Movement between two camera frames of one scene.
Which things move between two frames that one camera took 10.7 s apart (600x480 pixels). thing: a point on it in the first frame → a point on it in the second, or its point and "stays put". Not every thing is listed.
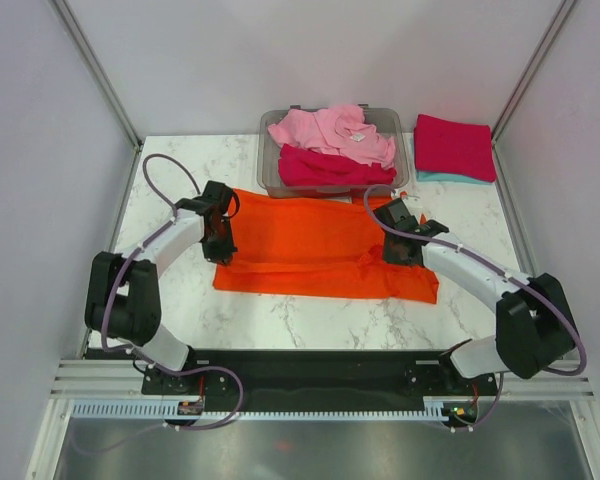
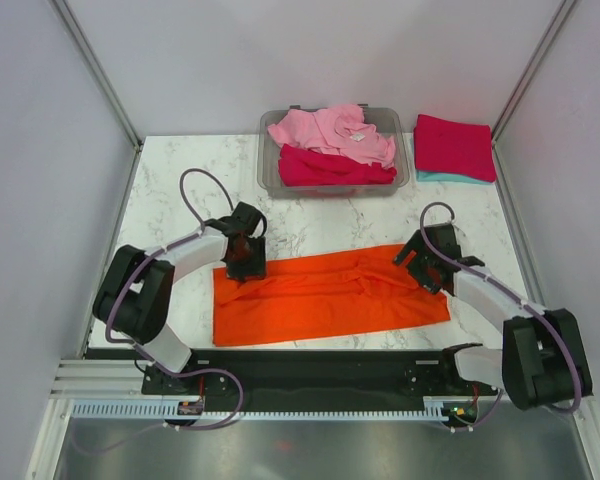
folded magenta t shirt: (456, 148) stays put
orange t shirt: (307, 242) → (319, 294)
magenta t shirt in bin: (301, 166) stays put
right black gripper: (390, 257) → (416, 245)
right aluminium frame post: (558, 17) stays put
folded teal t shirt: (432, 177) stays put
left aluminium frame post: (91, 58) stays put
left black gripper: (223, 255) → (257, 268)
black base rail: (313, 381) stays put
